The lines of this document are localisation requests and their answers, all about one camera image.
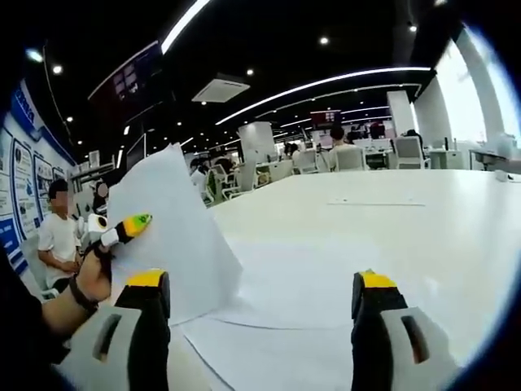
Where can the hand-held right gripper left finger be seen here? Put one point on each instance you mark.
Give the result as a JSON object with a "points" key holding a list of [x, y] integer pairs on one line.
{"points": [[150, 326]]}

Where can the small white box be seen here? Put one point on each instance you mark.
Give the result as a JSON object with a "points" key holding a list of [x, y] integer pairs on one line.
{"points": [[506, 176]]}

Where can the black wristband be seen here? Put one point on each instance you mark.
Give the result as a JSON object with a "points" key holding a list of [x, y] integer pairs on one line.
{"points": [[83, 299]]}

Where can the white table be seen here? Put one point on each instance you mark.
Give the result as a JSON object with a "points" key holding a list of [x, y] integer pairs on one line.
{"points": [[407, 244]]}

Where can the ceiling air conditioner unit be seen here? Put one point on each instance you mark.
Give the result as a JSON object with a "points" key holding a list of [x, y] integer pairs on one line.
{"points": [[221, 87]]}

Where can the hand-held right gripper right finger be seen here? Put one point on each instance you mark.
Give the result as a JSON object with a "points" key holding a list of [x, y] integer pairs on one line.
{"points": [[374, 326]]}

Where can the curved ceiling light strip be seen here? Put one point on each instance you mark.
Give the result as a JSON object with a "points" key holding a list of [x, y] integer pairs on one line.
{"points": [[325, 80]]}

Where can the stack of printing papers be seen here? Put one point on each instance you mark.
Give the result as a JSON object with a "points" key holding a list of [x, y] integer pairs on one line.
{"points": [[285, 285]]}

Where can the single white paper sheet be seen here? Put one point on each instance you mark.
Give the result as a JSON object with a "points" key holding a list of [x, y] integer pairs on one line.
{"points": [[175, 228]]}

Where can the person's dark top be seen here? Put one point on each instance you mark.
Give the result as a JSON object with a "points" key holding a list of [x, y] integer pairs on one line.
{"points": [[24, 346]]}

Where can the blue white wall poster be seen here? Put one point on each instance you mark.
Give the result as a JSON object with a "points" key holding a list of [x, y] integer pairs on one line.
{"points": [[24, 171]]}

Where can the clear plastic bag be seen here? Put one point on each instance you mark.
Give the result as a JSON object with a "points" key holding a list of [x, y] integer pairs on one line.
{"points": [[506, 141]]}

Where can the hanging red display screen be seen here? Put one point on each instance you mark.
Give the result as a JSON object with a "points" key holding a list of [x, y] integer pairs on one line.
{"points": [[325, 117]]}

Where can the person's left hand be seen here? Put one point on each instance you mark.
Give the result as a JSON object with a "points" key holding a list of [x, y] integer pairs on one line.
{"points": [[95, 273]]}

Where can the large window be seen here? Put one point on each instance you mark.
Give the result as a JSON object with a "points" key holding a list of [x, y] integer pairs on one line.
{"points": [[500, 81], [460, 102]]}

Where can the large dark monitor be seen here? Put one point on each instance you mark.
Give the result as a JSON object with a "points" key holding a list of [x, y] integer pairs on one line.
{"points": [[130, 77]]}

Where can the long ceiling light strip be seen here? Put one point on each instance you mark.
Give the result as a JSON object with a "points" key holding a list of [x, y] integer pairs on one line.
{"points": [[183, 26]]}

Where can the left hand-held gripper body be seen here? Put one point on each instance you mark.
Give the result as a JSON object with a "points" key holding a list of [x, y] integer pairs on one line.
{"points": [[95, 228]]}

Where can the white mesh office chair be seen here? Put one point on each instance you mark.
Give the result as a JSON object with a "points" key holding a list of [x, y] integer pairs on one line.
{"points": [[411, 152]]}

